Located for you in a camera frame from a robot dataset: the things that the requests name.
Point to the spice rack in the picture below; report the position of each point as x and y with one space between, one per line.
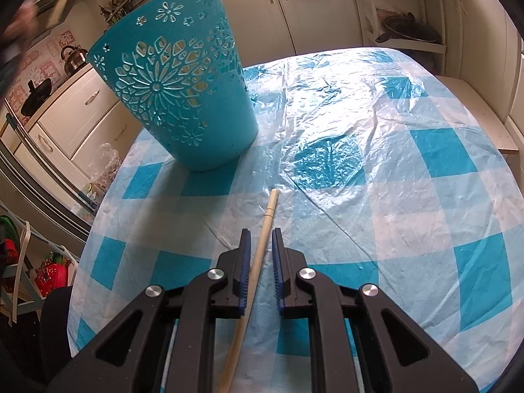
118 6

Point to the cream drawer cabinet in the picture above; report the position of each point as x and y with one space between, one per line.
82 123

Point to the black frying pan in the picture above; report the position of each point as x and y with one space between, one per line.
37 98

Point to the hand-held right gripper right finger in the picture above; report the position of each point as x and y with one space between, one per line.
277 270

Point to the steel kettle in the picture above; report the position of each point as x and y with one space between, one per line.
73 59

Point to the clear plastic bag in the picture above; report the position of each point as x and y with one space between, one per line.
106 163

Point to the blue white checked tablecloth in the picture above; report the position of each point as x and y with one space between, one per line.
389 213

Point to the white shelving rack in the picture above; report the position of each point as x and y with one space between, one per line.
440 8

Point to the black chair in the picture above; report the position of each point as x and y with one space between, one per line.
55 319

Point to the cream tall cupboard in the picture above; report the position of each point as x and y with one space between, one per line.
483 28

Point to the dark lidded pan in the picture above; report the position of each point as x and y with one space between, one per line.
409 32

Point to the red bag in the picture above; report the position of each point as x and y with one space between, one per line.
53 274

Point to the teal cut-out plastic basket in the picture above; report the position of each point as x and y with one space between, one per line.
221 131

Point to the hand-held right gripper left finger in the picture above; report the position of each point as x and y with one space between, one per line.
245 270

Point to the pale wooden bench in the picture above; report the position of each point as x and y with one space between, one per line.
479 106

